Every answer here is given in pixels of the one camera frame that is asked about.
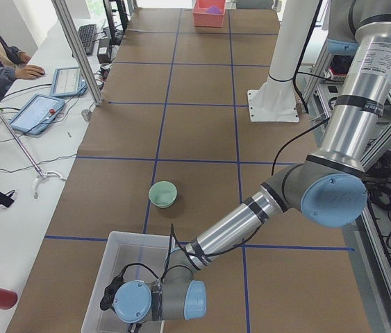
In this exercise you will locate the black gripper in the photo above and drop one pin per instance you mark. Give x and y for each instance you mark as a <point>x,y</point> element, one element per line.
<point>135,326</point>

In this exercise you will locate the light green bowl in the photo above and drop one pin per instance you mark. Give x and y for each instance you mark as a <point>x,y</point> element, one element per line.
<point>163,194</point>

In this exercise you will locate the purple cloth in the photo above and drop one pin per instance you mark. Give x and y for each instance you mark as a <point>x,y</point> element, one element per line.
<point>214,10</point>

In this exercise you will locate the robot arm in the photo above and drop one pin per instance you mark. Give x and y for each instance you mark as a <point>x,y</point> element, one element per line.
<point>326,188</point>

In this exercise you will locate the clear plastic box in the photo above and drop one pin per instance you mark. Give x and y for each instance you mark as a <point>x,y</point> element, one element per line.
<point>143,258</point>

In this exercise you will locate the reach grabber stick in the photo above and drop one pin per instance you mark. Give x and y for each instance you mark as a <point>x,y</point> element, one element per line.
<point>43,176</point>

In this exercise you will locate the near teach pendant tablet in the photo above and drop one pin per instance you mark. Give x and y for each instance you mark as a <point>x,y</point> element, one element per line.
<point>37,114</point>

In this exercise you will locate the teach pendant tablet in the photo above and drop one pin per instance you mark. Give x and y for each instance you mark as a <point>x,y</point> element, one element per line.
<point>37,114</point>
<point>67,82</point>

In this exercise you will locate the far teach pendant tablet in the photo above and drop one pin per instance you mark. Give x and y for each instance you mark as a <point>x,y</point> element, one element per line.
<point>67,82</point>

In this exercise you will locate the black keyboard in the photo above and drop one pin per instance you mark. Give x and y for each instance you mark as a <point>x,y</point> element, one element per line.
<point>87,35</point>

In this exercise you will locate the pink plastic tray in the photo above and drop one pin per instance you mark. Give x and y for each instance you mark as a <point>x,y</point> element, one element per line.
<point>201,19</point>

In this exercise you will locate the white camera stand base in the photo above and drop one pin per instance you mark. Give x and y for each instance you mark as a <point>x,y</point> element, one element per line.
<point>275,100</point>

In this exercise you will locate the aluminium frame post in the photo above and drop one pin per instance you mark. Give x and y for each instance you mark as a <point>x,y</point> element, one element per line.
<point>69,29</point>

